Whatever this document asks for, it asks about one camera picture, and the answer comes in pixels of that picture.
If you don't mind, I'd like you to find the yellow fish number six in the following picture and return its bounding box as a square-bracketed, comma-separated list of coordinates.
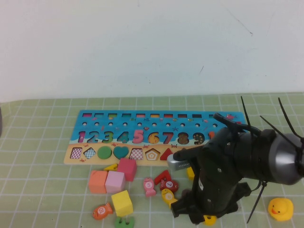
[161, 188, 179, 209]

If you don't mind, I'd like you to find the green checkered tablecloth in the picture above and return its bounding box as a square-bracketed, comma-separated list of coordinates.
[0, 91, 304, 228]

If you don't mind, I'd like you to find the dark pink wooden cube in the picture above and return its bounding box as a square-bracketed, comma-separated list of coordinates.
[117, 158, 138, 182]

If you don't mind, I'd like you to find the red number seven piece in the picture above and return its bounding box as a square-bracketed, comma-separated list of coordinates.
[154, 170, 171, 186]

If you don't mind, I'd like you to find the orange wooden cube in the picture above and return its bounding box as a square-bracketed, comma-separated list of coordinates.
[88, 170, 109, 194]

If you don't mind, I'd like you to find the pink number five piece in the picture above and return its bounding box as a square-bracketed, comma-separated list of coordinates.
[133, 130, 144, 144]

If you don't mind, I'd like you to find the red triangle piece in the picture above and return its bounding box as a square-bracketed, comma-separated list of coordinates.
[160, 148, 176, 161]

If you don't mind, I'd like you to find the yellow pentagon piece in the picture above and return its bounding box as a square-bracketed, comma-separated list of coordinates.
[186, 166, 196, 182]

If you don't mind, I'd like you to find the colourful wooden puzzle board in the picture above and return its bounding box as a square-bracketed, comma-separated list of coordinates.
[63, 110, 249, 167]

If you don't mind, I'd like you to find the small yellow wooden piece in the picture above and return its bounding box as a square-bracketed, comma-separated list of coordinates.
[103, 163, 119, 172]

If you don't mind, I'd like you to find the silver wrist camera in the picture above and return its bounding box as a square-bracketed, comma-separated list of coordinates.
[167, 149, 204, 171]

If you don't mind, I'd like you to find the yellow rubber duck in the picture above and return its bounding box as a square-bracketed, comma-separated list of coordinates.
[267, 197, 294, 222]

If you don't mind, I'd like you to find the yellow wooden cube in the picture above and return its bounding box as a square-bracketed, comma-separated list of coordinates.
[111, 190, 133, 218]

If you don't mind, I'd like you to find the pink fish number five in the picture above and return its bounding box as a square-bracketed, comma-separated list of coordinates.
[142, 177, 157, 198]

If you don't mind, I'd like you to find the green number three piece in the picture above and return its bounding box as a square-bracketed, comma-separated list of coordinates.
[114, 215, 135, 228]

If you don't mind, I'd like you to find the green circle piece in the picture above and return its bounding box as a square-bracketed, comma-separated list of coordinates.
[97, 146, 113, 161]

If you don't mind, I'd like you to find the teal heart piece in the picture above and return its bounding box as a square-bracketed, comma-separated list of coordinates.
[113, 146, 130, 161]

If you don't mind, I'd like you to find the light pink wooden cube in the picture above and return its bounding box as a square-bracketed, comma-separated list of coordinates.
[104, 171, 126, 194]

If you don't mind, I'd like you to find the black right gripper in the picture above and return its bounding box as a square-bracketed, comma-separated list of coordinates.
[171, 128, 252, 226]

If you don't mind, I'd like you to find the orange fish number ten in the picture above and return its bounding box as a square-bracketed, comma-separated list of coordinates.
[92, 202, 114, 220]

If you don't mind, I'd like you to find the black zip tie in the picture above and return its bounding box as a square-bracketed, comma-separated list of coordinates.
[259, 115, 286, 139]
[278, 97, 304, 141]
[240, 95, 253, 130]
[247, 181, 268, 224]

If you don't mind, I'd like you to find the red fish number seven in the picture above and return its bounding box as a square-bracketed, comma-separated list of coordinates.
[159, 180, 180, 193]

